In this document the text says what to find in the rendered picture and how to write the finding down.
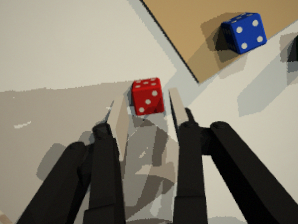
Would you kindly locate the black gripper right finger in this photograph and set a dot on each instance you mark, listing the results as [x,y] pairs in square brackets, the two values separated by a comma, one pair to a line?
[259,195]

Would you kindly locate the blue die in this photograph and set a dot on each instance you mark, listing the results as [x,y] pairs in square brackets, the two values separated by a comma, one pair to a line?
[244,32]

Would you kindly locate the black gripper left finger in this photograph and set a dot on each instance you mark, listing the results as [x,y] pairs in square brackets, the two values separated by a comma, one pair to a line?
[60,196]

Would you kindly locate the red die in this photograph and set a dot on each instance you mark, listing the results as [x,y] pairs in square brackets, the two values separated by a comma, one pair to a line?
[147,96]

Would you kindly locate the tan flat mat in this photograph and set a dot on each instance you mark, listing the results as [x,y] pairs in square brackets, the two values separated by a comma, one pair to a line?
[194,27]

